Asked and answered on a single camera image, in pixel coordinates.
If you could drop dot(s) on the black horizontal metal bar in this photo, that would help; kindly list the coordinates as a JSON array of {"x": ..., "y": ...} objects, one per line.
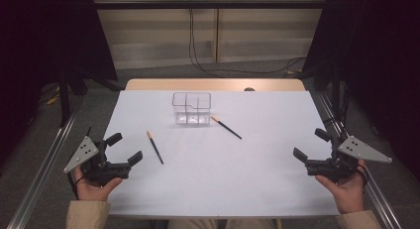
[{"x": 211, "y": 5}]

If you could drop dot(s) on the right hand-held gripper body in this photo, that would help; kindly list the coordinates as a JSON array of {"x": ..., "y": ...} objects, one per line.
[{"x": 343, "y": 163}]

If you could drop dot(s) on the white table board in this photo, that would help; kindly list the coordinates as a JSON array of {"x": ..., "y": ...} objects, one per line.
[{"x": 231, "y": 176}]

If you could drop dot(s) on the yellow floor object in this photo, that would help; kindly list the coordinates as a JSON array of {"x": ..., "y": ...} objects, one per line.
[{"x": 52, "y": 99}]

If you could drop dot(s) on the clear plastic organizer box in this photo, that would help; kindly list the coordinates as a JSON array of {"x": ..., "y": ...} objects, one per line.
[{"x": 192, "y": 118}]

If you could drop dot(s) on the black pencil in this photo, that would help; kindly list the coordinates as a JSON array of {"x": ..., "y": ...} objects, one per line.
[
  {"x": 228, "y": 127},
  {"x": 154, "y": 147}
]

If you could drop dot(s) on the black metal stand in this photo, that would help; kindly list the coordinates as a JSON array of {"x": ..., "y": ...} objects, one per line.
[
  {"x": 336, "y": 90},
  {"x": 64, "y": 100}
]

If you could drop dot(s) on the aluminium floor rail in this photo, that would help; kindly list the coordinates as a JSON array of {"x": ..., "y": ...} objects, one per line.
[
  {"x": 379, "y": 202},
  {"x": 43, "y": 176}
]

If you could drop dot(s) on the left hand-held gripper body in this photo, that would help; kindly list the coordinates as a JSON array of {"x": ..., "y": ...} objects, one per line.
[{"x": 99, "y": 169}]

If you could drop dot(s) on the person's right hand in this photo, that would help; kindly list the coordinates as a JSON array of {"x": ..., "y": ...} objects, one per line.
[{"x": 350, "y": 194}]

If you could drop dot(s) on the black curtain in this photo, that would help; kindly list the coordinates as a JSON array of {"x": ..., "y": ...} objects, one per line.
[
  {"x": 43, "y": 40},
  {"x": 379, "y": 57}
]

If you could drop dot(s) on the person's left hand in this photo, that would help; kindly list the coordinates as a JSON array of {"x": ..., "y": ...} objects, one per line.
[{"x": 94, "y": 192}]

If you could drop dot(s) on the wooden table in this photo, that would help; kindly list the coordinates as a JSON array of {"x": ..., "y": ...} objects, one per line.
[{"x": 214, "y": 84}]

